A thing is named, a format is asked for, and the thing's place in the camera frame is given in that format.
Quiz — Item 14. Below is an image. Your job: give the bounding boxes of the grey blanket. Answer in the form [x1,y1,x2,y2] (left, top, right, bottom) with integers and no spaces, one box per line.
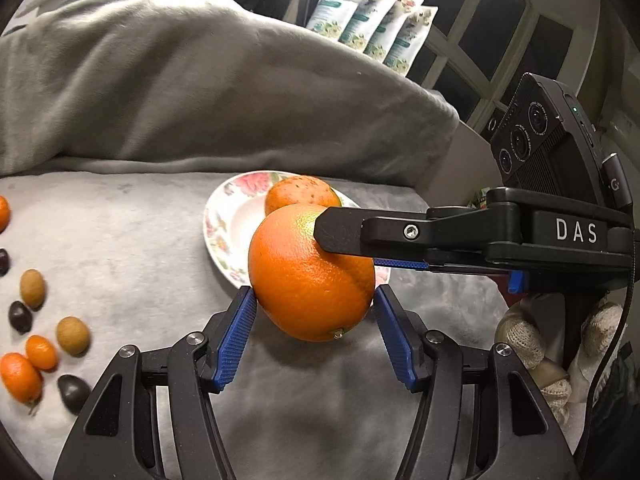
[0,0,461,196]

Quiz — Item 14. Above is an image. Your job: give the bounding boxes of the floral white plate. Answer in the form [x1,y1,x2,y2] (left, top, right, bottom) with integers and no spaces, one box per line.
[203,171,392,291]

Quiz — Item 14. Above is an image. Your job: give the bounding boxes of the brown longan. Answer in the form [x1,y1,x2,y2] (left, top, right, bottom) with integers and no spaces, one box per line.
[55,316,91,358]
[19,268,47,310]

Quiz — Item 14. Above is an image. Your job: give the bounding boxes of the white framed window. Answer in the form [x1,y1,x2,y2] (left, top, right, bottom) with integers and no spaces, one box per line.
[410,0,601,133]

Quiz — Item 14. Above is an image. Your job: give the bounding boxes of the large smooth orange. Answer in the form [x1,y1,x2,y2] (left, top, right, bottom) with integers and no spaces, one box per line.
[248,204,376,343]

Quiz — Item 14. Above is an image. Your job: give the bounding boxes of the grey plush bed cover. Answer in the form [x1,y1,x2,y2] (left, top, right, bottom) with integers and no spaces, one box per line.
[0,157,516,480]

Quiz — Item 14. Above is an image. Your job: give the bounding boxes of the person's right hand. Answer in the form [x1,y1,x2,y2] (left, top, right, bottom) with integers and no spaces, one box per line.
[495,302,626,423]

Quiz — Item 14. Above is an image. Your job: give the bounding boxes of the person's right forearm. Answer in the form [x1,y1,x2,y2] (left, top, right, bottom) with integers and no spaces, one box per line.
[592,335,640,480]

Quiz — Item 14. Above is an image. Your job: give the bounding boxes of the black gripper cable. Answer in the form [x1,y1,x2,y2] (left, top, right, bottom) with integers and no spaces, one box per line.
[582,152,640,480]

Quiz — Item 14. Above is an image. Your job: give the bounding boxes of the speckled orange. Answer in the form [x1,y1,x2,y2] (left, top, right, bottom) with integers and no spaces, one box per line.
[264,175,342,217]

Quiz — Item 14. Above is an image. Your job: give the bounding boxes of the large oval kumquat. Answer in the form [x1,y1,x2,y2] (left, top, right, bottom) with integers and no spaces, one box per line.
[0,352,43,416]

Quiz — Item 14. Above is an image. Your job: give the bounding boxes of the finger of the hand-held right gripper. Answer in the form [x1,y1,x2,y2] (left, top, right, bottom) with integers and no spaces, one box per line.
[314,202,493,261]
[372,256,508,277]

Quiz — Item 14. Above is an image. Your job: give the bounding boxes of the small oval kumquat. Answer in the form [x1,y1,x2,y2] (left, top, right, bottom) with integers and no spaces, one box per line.
[25,335,59,372]

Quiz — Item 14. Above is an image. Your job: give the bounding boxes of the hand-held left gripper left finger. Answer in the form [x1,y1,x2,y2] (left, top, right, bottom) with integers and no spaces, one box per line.
[52,285,258,480]

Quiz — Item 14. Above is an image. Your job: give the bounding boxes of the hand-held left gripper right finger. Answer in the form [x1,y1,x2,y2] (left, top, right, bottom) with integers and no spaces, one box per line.
[372,285,581,480]

